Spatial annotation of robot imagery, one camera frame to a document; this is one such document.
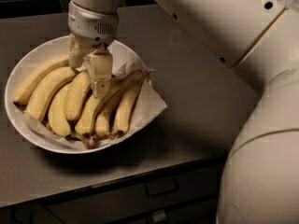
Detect grey drawer front left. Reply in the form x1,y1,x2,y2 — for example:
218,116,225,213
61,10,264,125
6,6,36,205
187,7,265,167
0,203,65,224

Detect large white bowl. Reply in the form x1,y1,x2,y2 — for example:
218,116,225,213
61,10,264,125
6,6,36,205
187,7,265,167
5,36,155,154

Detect grey lower drawer front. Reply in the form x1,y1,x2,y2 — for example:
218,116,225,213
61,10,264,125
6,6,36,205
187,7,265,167
107,195,217,224

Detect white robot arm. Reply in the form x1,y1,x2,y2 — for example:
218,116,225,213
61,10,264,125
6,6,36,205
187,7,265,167
70,6,299,224

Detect grey drawer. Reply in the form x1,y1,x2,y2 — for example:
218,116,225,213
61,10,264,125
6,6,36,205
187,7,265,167
49,166,219,224
0,203,65,224
107,195,217,224

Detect black drawer handle middle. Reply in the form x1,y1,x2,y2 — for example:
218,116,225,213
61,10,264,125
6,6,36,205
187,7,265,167
144,177,178,198

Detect grey drawer front middle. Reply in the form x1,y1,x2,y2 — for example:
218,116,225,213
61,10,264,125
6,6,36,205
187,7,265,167
49,166,219,224

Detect white paper liner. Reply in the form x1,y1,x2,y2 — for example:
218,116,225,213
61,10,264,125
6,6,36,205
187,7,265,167
22,57,166,154

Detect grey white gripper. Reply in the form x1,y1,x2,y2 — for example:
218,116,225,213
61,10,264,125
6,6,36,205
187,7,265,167
68,1,119,99

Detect black drawer handle left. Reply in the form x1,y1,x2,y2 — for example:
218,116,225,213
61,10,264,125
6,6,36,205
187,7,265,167
9,206,34,224

